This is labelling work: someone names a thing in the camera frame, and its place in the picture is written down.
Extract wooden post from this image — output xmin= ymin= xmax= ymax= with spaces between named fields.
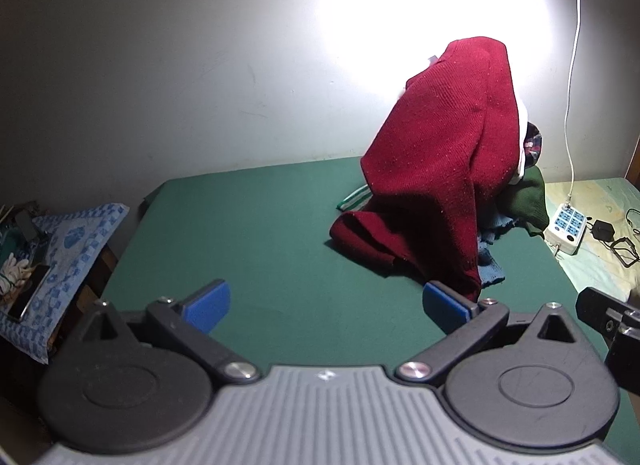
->
xmin=625 ymin=132 xmax=640 ymax=180

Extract black smartphone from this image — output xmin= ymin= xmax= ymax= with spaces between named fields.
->
xmin=6 ymin=264 xmax=52 ymax=324

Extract blue knit sweater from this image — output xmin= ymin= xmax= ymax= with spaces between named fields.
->
xmin=477 ymin=215 xmax=516 ymax=292

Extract small black device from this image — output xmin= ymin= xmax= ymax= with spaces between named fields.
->
xmin=14 ymin=211 xmax=40 ymax=242

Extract white gloves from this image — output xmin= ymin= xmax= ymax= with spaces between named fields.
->
xmin=0 ymin=251 xmax=37 ymax=297

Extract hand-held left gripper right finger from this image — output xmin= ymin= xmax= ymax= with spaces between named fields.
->
xmin=395 ymin=281 xmax=586 ymax=387

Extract brown wooden furniture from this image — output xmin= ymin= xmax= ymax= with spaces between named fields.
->
xmin=82 ymin=242 xmax=120 ymax=298

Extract white garment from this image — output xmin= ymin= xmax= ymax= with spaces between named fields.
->
xmin=507 ymin=95 xmax=532 ymax=186

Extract pale patterned sheet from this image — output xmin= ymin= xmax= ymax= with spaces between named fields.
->
xmin=542 ymin=177 xmax=640 ymax=306

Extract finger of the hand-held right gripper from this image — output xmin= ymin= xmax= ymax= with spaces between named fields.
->
xmin=576 ymin=287 xmax=640 ymax=341

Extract dark green sweater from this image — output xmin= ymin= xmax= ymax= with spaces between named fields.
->
xmin=502 ymin=165 xmax=550 ymax=241

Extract blue white checkered cloth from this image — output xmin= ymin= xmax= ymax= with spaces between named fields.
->
xmin=0 ymin=202 xmax=131 ymax=366

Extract white power strip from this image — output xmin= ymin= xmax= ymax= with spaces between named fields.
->
xmin=544 ymin=202 xmax=590 ymax=257

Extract black looped strap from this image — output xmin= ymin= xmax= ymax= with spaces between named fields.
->
xmin=607 ymin=239 xmax=640 ymax=267

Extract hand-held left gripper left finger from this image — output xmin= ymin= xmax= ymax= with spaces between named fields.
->
xmin=75 ymin=281 xmax=262 ymax=387

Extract plaid cloth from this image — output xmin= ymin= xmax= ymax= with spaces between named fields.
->
xmin=522 ymin=122 xmax=545 ymax=168

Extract red knit sweater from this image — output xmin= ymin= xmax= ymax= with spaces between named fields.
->
xmin=329 ymin=36 xmax=530 ymax=303

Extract black power adapter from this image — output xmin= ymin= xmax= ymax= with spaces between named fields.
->
xmin=590 ymin=220 xmax=617 ymax=243

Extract white power cable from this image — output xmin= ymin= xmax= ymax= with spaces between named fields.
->
xmin=562 ymin=0 xmax=583 ymax=208

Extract green white striped shirt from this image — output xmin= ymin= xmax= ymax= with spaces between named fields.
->
xmin=336 ymin=185 xmax=373 ymax=210

